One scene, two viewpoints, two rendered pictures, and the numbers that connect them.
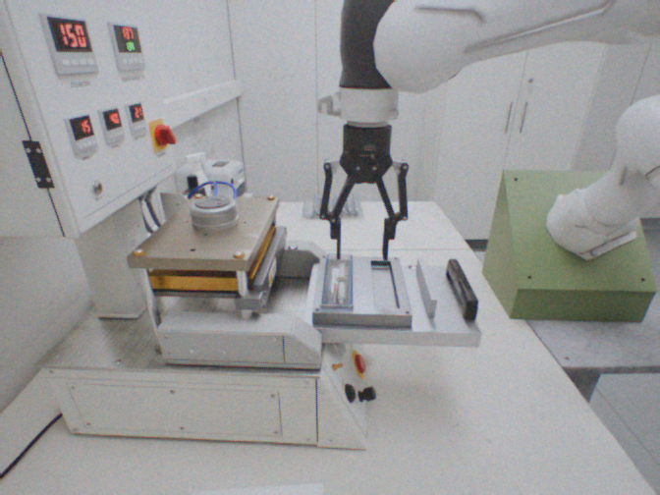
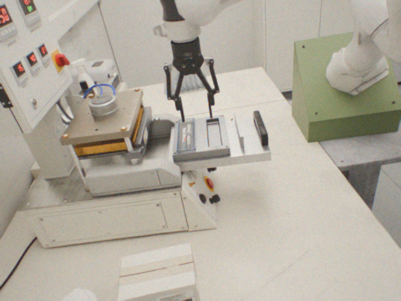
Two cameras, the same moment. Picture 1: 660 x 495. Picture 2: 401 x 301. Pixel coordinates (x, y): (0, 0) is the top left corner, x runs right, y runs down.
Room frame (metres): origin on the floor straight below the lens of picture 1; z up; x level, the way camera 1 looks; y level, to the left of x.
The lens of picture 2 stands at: (-0.24, -0.07, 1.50)
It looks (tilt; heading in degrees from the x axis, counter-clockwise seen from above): 34 degrees down; 1
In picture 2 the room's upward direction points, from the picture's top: 9 degrees counter-clockwise
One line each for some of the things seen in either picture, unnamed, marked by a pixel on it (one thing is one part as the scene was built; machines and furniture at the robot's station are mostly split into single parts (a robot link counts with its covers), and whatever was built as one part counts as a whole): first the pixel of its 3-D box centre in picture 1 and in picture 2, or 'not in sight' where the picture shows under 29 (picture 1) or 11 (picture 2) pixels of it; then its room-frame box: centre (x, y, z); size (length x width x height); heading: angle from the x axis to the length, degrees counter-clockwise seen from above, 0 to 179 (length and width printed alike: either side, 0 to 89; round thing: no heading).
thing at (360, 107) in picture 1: (355, 103); (175, 27); (0.63, -0.04, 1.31); 0.13 x 0.12 x 0.05; 179
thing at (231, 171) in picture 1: (212, 183); (94, 79); (1.59, 0.50, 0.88); 0.25 x 0.20 x 0.17; 85
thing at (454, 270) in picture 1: (461, 286); (260, 126); (0.60, -0.24, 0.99); 0.15 x 0.02 x 0.04; 177
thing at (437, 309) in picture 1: (385, 293); (216, 137); (0.61, -0.11, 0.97); 0.30 x 0.22 x 0.08; 87
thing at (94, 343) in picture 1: (211, 306); (113, 162); (0.62, 0.24, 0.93); 0.46 x 0.35 x 0.01; 87
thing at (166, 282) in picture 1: (220, 242); (111, 122); (0.63, 0.20, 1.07); 0.22 x 0.17 x 0.10; 177
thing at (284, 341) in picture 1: (243, 340); (135, 176); (0.48, 0.14, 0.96); 0.25 x 0.05 x 0.07; 87
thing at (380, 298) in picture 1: (360, 287); (200, 136); (0.61, -0.06, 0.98); 0.20 x 0.17 x 0.03; 177
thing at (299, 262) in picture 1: (277, 257); (148, 126); (0.76, 0.12, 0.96); 0.26 x 0.05 x 0.07; 87
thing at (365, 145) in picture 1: (365, 153); (187, 57); (0.61, -0.06, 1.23); 0.08 x 0.08 x 0.09
